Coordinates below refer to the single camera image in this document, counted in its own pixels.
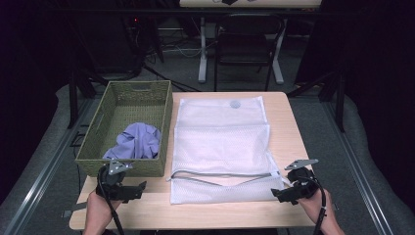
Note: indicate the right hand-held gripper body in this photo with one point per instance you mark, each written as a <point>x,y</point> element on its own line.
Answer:
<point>303,182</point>

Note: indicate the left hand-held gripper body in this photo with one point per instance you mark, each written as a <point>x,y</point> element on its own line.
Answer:
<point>112,182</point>

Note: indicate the purple shirt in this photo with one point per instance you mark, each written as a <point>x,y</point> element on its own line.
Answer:
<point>137,142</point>

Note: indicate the white mesh laundry bag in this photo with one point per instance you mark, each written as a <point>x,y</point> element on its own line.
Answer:
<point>221,147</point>

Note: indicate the green woven basket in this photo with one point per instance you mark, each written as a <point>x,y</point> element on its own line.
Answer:
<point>130,107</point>

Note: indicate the person's right hand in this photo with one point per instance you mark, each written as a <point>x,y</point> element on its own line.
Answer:
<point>314,205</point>

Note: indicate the person's left hand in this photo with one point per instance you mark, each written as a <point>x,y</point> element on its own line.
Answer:
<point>99,209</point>

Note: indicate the black metal stand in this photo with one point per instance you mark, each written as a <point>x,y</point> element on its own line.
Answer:
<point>339,98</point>
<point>73,98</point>

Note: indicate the white desk with metal legs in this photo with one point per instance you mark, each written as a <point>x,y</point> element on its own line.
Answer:
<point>203,62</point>

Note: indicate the black folding chair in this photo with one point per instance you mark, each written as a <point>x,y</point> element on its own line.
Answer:
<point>248,49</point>

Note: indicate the grey floor bracket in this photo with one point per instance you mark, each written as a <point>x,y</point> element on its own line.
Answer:
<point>73,210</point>

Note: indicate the aluminium floor rail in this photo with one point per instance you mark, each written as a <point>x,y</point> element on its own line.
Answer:
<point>359,169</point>
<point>42,173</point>

